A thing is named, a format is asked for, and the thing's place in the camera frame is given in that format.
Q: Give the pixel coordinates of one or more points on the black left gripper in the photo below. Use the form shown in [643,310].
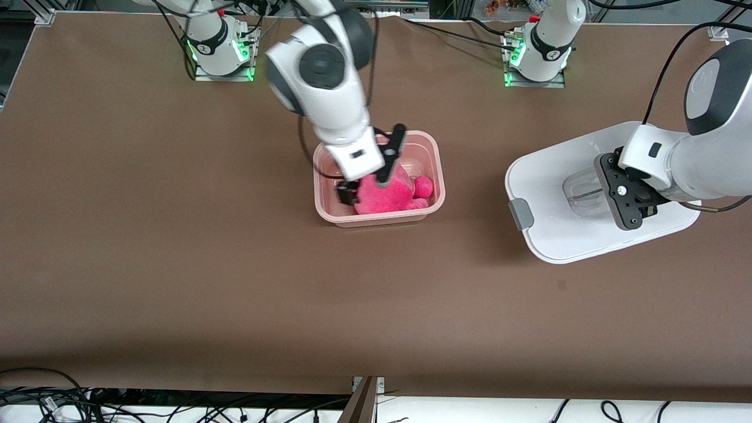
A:
[651,205]

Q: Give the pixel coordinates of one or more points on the pink plush toy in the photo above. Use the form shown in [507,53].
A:
[388,197]

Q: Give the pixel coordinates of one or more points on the white container lid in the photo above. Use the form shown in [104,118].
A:
[546,200]

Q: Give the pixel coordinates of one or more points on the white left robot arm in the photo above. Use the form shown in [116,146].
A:
[705,164]

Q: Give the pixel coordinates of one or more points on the pink plastic storage box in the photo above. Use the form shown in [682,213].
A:
[329,211]

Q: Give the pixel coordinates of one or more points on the brown table cover sheet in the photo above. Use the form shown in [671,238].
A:
[411,323]

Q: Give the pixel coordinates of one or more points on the colourful background toys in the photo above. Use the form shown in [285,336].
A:
[499,6]

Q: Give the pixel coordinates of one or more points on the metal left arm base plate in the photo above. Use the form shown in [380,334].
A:
[552,84]

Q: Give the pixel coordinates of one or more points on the metal table corner bracket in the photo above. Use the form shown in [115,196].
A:
[718,30]
[44,16]

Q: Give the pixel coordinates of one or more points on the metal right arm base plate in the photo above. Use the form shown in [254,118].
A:
[202,76]

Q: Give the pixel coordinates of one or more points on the aluminium frame rail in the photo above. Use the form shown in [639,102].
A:
[385,7]

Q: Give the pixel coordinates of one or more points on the metal table edge bracket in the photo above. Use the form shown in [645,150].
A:
[379,385]

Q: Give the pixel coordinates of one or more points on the brown wooden post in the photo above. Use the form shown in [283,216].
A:
[358,405]

